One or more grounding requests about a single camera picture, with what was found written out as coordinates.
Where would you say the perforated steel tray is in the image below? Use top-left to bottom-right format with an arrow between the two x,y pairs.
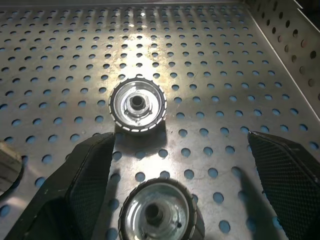
0,0 -> 320,240

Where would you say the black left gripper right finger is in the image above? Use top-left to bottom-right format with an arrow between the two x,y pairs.
246,130 -> 320,240

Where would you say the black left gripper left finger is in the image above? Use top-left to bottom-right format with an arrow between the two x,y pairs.
3,131 -> 116,240

